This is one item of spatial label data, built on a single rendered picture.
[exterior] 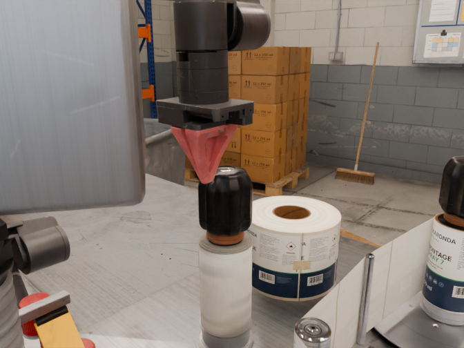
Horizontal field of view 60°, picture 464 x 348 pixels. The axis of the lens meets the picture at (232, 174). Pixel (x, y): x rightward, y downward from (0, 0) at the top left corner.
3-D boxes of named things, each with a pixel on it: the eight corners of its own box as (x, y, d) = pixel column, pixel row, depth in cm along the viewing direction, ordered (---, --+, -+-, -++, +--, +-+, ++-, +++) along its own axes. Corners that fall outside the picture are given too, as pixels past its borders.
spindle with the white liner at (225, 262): (263, 337, 68) (268, 168, 59) (226, 366, 62) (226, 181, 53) (225, 315, 74) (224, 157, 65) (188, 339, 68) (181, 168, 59)
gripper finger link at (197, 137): (200, 168, 55) (197, 99, 52) (239, 179, 50) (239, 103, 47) (160, 181, 50) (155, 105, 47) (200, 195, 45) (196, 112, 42)
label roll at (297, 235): (349, 299, 78) (355, 231, 74) (246, 302, 77) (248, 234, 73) (321, 250, 98) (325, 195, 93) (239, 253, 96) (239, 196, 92)
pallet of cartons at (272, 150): (309, 177, 449) (317, 47, 409) (277, 199, 382) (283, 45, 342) (219, 162, 510) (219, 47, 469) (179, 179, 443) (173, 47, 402)
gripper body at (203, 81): (195, 108, 52) (192, 48, 50) (256, 117, 46) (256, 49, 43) (155, 116, 48) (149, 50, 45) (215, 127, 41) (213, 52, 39)
